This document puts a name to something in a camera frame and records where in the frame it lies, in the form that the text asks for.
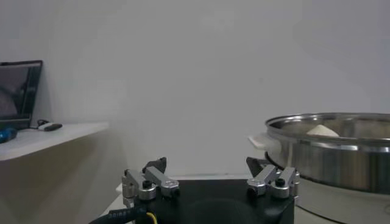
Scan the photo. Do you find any perforated steel steamer basket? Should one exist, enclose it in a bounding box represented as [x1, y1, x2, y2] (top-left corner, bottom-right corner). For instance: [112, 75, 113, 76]
[264, 112, 390, 195]

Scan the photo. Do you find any blue computer mouse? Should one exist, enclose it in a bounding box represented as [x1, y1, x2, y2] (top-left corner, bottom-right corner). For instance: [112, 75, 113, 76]
[0, 127, 18, 144]

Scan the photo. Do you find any glass lid white handle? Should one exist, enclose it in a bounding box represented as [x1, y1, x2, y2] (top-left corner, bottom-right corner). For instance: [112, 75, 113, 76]
[115, 173, 250, 197]

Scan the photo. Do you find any white steamed baozi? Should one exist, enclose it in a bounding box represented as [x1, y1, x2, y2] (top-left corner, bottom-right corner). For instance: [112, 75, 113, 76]
[306, 124, 341, 138]

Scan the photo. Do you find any white side table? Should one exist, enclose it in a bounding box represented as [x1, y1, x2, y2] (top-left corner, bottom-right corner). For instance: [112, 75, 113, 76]
[0, 122, 110, 162]

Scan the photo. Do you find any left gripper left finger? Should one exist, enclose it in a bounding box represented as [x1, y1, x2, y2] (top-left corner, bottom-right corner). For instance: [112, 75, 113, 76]
[121, 156, 181, 208]

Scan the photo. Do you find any black looped thin cable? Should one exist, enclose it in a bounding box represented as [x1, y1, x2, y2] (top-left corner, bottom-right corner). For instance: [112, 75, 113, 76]
[30, 119, 51, 128]

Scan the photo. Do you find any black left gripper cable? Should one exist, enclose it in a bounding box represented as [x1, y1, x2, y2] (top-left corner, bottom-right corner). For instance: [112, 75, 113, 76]
[88, 206, 147, 224]

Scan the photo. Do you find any black laptop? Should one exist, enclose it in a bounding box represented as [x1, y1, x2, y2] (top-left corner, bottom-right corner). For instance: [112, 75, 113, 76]
[0, 60, 43, 130]

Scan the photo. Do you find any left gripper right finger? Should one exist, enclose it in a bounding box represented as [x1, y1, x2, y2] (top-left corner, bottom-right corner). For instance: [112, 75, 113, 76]
[246, 156, 301, 200]

